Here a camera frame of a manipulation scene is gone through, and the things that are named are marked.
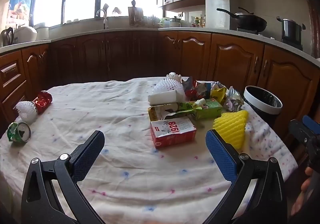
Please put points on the green plate with wrappers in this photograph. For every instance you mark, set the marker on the green plate with wrappers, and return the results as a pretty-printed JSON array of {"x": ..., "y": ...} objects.
[{"x": 160, "y": 112}]

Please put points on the group of condiment jars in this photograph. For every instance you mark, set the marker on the group of condiment jars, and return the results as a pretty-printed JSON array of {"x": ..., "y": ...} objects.
[{"x": 198, "y": 21}]

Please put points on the green drink carton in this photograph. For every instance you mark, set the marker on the green drink carton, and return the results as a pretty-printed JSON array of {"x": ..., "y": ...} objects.
[{"x": 207, "y": 111}]

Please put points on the white rice cooker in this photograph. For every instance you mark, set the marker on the white rice cooker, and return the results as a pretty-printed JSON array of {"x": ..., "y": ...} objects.
[{"x": 25, "y": 34}]

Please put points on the person's right hand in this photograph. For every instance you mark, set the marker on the person's right hand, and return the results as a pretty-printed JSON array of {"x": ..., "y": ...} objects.
[{"x": 305, "y": 184}]

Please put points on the crumpled red silver wrapper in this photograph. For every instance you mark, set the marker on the crumpled red silver wrapper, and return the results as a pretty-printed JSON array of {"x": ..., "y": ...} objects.
[{"x": 197, "y": 88}]

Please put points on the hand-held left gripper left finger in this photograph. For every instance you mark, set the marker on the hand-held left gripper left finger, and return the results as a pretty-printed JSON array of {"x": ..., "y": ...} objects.
[{"x": 87, "y": 156}]

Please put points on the white canister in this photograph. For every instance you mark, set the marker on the white canister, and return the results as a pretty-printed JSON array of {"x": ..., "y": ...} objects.
[{"x": 42, "y": 33}]

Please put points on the white bin with black bag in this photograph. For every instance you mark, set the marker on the white bin with black bag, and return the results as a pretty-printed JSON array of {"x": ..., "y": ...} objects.
[{"x": 262, "y": 105}]

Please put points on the domed white foam net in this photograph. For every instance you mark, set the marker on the domed white foam net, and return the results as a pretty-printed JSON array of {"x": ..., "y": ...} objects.
[{"x": 167, "y": 85}]

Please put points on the crushed green can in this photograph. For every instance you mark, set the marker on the crushed green can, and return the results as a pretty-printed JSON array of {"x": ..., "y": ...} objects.
[{"x": 18, "y": 132}]

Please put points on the steel cooking pot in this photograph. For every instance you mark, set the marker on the steel cooking pot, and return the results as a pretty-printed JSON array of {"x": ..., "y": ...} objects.
[{"x": 291, "y": 30}]

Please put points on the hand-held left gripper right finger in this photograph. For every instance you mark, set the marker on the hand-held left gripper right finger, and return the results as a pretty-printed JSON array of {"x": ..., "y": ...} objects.
[{"x": 221, "y": 154}]

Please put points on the white dotted tablecloth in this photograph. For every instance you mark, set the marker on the white dotted tablecloth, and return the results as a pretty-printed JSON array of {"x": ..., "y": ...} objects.
[{"x": 125, "y": 139}]

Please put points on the crumpled silver foil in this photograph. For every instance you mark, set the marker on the crumpled silver foil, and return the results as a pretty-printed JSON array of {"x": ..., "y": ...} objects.
[{"x": 233, "y": 100}]

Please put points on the red and white carton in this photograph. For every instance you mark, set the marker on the red and white carton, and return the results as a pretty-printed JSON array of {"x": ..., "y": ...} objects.
[{"x": 172, "y": 131}]

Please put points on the crumpled yellow wrapper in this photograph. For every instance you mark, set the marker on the crumpled yellow wrapper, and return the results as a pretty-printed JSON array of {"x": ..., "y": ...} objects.
[{"x": 218, "y": 94}]

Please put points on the grey kitchen countertop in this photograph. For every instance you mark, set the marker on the grey kitchen countertop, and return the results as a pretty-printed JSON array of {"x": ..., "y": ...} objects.
[{"x": 200, "y": 30}]

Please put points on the white foam block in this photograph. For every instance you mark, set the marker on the white foam block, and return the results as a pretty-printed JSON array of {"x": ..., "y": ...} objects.
[{"x": 162, "y": 97}]

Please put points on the wooden knife block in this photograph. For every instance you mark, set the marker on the wooden knife block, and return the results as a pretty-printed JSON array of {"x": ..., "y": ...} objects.
[{"x": 135, "y": 15}]

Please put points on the small white foam net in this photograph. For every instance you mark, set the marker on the small white foam net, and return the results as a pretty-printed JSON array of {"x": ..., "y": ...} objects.
[{"x": 25, "y": 110}]

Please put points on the wooden lower cabinets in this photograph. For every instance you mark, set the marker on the wooden lower cabinets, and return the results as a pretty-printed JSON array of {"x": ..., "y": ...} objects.
[{"x": 150, "y": 56}]

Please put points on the black wok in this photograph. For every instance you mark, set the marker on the black wok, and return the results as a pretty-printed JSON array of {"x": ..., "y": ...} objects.
[{"x": 250, "y": 22}]

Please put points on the yellow foam net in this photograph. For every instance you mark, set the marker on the yellow foam net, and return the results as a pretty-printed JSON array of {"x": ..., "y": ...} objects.
[{"x": 232, "y": 126}]

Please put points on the crushed red can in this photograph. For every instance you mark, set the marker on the crushed red can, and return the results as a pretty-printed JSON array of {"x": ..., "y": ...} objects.
[{"x": 43, "y": 100}]

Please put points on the green lidded pot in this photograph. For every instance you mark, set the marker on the green lidded pot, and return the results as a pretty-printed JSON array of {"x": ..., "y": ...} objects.
[{"x": 175, "y": 22}]

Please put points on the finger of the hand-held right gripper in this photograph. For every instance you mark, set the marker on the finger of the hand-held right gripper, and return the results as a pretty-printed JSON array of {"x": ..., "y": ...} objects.
[
  {"x": 311, "y": 124},
  {"x": 297, "y": 130}
]

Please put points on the chrome faucet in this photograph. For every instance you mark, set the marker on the chrome faucet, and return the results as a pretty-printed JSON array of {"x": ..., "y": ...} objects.
[{"x": 103, "y": 18}]

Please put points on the crumpled white plastic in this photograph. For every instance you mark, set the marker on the crumpled white plastic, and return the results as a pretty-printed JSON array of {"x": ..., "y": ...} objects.
[{"x": 175, "y": 76}]

